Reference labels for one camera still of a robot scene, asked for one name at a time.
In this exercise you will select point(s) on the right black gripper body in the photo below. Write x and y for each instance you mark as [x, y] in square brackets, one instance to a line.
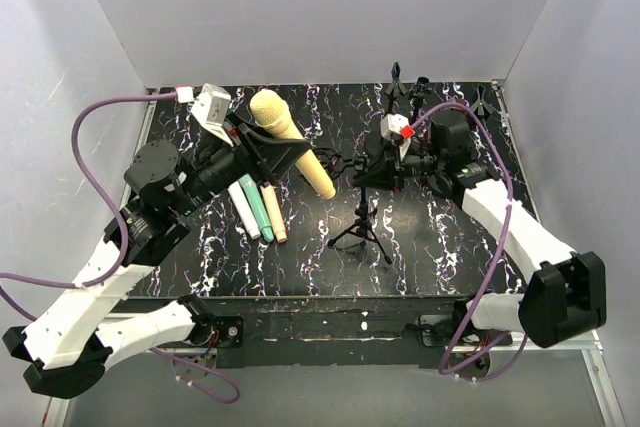
[395, 167]

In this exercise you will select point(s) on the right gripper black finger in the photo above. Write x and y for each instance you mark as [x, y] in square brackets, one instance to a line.
[380, 158]
[381, 179]

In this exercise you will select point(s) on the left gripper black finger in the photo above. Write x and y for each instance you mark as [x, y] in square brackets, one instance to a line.
[254, 137]
[275, 161]

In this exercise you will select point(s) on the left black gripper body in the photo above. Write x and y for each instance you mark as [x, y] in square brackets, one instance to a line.
[251, 148]

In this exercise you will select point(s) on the large yellow microphone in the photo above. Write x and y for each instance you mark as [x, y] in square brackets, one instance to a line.
[272, 113]

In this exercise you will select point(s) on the black tripod shock mount stand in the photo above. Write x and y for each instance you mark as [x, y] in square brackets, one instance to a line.
[335, 164]

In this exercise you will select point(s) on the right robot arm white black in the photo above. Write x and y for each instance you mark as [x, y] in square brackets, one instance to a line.
[565, 294]

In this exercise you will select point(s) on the black tripod clip stand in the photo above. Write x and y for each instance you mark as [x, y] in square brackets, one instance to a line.
[417, 96]

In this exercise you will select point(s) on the black clip stand far right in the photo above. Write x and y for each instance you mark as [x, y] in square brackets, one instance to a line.
[480, 107]

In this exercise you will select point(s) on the white microphone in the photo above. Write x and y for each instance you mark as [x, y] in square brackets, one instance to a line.
[244, 210]

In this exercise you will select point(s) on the pink microphone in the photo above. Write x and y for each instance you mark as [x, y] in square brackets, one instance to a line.
[274, 212]

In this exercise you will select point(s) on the green microphone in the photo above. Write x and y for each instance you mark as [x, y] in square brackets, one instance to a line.
[257, 206]

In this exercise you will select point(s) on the black front mounting base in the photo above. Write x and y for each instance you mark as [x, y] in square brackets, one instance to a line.
[327, 331]

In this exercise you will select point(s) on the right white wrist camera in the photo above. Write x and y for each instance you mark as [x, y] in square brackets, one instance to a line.
[396, 129]

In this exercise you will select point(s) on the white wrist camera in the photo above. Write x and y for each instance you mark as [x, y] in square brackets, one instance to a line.
[209, 107]
[396, 129]

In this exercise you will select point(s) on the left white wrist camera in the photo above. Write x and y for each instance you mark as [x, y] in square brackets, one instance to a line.
[209, 107]

